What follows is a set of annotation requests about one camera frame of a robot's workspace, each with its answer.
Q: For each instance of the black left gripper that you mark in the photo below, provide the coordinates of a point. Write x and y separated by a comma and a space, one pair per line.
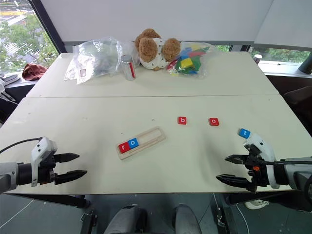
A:
47, 170

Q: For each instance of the blue letter tile o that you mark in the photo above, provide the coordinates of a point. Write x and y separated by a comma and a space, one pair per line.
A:
133, 143

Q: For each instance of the plastic bag of coloured blocks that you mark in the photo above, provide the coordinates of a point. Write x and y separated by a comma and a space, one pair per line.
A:
192, 61

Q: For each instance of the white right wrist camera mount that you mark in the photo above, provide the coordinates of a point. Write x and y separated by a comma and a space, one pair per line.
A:
264, 148

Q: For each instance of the blue letter tile t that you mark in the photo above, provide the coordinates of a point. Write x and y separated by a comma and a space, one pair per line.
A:
244, 133

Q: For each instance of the clear plastic bag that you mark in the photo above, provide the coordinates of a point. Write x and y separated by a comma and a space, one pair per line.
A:
95, 58

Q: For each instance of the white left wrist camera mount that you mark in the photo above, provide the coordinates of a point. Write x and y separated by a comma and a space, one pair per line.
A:
40, 148

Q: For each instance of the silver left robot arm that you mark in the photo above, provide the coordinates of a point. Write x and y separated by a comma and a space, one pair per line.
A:
9, 174

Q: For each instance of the red letter tile r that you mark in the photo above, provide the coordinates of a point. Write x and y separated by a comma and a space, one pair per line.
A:
123, 148

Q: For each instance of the clear plastic bottle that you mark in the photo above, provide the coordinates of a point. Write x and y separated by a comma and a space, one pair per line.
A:
128, 69

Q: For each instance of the brown white plush dog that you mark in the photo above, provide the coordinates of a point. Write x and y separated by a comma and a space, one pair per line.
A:
151, 51

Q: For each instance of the wooden block tray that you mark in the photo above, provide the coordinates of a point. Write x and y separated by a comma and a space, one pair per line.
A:
151, 137

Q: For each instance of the grey rounded robot leg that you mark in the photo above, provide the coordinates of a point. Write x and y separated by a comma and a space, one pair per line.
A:
125, 220
187, 219

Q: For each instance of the red letter tile b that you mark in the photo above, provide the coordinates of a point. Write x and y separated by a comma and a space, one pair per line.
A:
182, 120

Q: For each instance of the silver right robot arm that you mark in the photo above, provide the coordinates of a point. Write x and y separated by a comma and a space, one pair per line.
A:
292, 170

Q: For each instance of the small cup on windowsill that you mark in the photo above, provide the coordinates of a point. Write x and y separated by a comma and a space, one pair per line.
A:
258, 59

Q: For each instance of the red letter tile o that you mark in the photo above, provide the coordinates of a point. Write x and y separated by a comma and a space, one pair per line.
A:
214, 122

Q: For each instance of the dark chair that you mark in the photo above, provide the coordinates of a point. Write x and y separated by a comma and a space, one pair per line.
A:
298, 98

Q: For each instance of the black table frame bar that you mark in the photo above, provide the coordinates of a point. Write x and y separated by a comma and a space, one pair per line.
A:
53, 200
258, 198

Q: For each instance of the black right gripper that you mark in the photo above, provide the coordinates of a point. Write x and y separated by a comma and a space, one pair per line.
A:
256, 170

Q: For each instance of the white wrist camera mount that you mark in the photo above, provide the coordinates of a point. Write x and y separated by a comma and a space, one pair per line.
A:
40, 148
264, 148

